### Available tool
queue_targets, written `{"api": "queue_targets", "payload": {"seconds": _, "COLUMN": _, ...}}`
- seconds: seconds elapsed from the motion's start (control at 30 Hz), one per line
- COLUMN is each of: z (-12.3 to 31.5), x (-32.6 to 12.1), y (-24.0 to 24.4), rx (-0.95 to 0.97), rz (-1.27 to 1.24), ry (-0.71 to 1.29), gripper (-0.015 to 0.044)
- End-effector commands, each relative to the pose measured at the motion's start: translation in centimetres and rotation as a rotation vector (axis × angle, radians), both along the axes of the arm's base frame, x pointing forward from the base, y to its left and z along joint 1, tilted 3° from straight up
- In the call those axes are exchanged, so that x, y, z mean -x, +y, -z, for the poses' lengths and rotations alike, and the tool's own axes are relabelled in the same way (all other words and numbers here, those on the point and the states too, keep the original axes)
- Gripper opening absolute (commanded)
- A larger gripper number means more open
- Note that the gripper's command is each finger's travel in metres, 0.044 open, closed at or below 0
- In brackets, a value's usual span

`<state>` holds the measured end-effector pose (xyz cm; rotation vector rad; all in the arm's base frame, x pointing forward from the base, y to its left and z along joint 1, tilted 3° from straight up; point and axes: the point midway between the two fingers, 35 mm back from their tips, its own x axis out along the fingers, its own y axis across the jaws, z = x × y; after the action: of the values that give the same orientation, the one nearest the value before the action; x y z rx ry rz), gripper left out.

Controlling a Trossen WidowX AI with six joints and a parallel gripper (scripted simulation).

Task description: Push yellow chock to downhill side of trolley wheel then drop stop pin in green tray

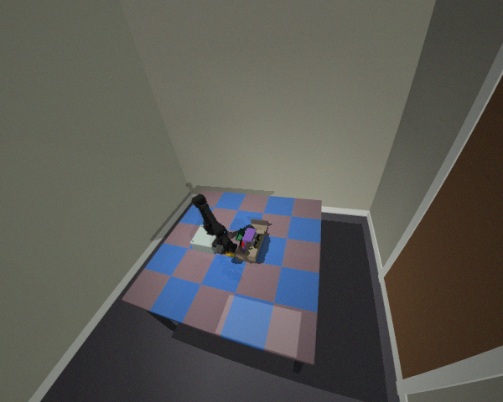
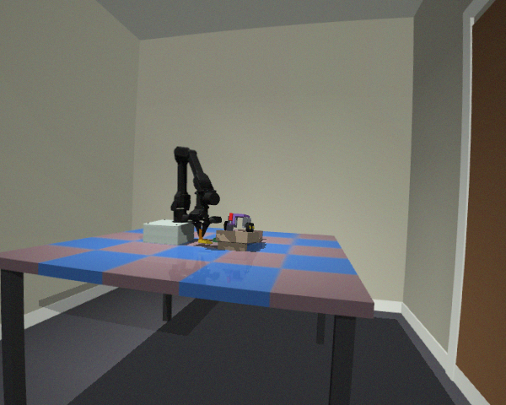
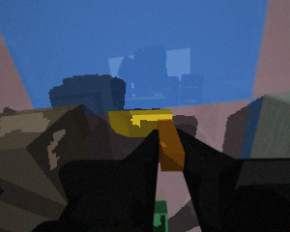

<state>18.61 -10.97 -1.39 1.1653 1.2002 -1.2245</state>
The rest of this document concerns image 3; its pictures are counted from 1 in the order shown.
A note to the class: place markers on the yellow wedge with orange handle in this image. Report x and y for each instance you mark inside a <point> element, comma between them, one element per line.
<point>139,123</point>

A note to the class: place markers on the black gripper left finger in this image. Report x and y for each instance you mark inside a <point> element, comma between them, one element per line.
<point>136,175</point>

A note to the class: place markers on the green tray walls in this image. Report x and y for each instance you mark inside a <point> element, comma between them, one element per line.
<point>161,209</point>

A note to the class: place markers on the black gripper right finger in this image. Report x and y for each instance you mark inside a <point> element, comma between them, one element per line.
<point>217,182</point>

